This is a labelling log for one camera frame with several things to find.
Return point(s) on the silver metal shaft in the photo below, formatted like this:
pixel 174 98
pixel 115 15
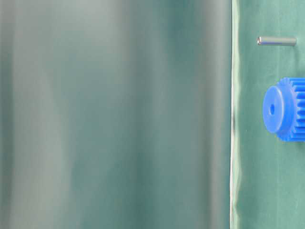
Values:
pixel 279 41

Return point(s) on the blue plastic gear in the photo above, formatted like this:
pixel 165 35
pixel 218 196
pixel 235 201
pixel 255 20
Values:
pixel 284 109

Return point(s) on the green cloth mat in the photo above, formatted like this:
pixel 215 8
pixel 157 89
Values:
pixel 267 175

